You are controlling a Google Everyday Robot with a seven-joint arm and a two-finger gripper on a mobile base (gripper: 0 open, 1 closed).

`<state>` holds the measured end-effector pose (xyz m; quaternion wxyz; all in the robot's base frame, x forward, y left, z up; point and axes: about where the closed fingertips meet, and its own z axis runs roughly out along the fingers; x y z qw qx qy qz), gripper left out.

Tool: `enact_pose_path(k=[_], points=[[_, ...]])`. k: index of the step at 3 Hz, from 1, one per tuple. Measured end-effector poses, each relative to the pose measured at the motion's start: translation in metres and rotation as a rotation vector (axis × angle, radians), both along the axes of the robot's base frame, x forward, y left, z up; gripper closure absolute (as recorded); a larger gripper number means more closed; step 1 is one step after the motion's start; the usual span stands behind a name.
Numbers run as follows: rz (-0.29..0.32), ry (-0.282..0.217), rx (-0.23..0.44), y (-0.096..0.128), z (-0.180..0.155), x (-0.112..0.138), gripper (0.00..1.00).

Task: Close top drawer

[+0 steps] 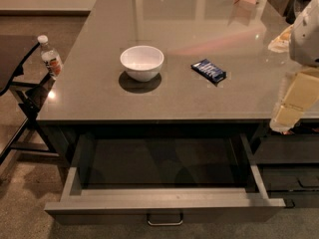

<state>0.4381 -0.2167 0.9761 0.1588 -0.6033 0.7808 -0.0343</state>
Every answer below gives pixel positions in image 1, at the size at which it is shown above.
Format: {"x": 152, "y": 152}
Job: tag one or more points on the clear plastic water bottle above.
{"x": 50, "y": 57}

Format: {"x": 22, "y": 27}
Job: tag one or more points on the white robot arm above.
{"x": 304, "y": 39}

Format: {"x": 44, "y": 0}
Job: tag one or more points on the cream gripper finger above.
{"x": 298, "y": 93}
{"x": 281, "y": 43}

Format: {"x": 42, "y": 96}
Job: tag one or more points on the white ceramic bowl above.
{"x": 142, "y": 63}

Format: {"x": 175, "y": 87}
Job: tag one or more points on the dark folding chair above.
{"x": 14, "y": 52}

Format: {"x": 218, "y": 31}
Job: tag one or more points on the grey top drawer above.
{"x": 163, "y": 182}

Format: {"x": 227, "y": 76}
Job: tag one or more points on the blue snack bar wrapper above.
{"x": 209, "y": 70}

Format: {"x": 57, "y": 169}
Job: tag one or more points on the grey drawer cabinet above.
{"x": 160, "y": 134}

